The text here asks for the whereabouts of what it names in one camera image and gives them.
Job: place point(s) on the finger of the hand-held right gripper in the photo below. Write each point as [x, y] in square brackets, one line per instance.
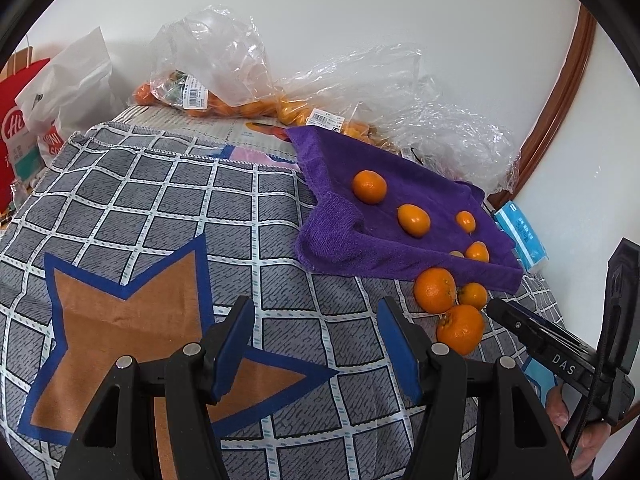
[565, 336]
[517, 327]

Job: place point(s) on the small orange mandarin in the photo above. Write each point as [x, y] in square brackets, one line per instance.
[472, 295]
[477, 252]
[465, 221]

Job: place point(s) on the oval orange fruit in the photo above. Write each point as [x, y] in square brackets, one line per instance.
[414, 220]

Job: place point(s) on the white printed bag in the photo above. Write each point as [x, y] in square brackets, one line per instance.
[47, 142]

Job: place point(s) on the grey checked blanket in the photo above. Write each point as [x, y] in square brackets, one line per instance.
[150, 200]

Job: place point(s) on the large orange mandarin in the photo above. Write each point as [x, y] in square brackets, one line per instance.
[435, 290]
[369, 186]
[460, 330]

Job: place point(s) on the ribbed fruit print box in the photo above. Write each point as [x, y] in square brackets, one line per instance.
[200, 130]

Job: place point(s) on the pile of small mandarins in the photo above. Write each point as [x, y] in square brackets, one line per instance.
[290, 112]

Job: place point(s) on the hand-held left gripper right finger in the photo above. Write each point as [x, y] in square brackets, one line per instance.
[400, 350]

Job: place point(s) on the brown wooden door frame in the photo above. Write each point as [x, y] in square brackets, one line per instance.
[575, 85]

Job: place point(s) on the person's right hand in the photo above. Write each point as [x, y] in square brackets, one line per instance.
[557, 407]

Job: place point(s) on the heap of large oranges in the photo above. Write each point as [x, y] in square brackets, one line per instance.
[142, 94]

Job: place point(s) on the white plastic bag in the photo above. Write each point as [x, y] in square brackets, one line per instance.
[75, 75]

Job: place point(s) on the blue tissue pack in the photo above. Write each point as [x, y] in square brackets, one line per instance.
[522, 235]

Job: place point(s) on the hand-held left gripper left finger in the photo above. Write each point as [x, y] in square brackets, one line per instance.
[232, 345]

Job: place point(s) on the purple towel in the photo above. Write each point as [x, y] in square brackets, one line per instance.
[425, 185]

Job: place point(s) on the clear plastic bag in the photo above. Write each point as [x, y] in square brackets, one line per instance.
[210, 40]
[450, 135]
[350, 75]

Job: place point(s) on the red bag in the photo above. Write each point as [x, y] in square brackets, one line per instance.
[10, 105]

